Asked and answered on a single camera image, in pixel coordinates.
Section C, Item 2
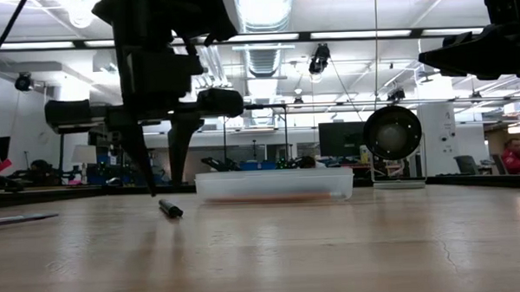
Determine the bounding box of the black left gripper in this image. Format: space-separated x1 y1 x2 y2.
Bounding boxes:
42 44 248 201

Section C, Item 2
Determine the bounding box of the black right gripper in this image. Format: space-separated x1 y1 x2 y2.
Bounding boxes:
417 19 520 83

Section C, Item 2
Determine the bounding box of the black pen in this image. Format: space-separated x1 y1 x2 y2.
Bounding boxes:
158 198 185 220

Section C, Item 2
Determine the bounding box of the clear plastic supply box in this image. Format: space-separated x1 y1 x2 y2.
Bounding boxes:
194 166 355 206

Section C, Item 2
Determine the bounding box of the grey office chair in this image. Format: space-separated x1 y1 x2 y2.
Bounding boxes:
454 154 479 177

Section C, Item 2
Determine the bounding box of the person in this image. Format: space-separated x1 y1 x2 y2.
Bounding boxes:
500 137 520 176
295 154 319 170
29 158 54 176

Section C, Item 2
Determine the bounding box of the black long spotlight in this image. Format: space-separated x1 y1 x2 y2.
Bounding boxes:
307 43 332 75

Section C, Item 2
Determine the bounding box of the black computer monitor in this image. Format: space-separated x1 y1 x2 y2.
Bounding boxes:
317 120 368 159

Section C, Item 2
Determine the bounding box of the black round spotlight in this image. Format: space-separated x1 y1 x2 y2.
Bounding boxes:
13 71 35 93

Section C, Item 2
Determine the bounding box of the black robot rig frame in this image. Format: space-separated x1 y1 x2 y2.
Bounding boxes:
220 102 290 173

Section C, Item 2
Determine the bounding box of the black table frame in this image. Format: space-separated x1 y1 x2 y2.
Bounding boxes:
0 170 520 210

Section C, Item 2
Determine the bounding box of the black light fixture rail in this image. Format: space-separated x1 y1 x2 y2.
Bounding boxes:
0 23 487 54

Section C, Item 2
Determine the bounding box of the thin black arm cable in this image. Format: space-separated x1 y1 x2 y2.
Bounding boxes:
0 0 32 81

